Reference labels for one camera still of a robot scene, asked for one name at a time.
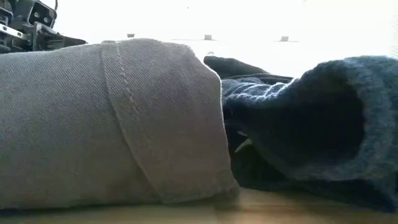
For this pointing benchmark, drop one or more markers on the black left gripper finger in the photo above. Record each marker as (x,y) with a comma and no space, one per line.
(73,41)

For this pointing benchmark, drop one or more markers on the grey twill trousers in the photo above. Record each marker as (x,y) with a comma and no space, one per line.
(77,124)

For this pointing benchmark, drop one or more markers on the black garment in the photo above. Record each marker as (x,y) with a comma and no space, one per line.
(231,67)

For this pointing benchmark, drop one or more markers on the dark blue knit sweater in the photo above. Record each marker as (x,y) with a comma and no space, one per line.
(326,124)

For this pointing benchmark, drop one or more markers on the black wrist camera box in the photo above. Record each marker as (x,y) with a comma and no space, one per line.
(42,14)

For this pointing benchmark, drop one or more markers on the small grey bracket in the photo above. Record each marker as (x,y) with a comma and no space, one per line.
(130,35)
(207,37)
(284,38)

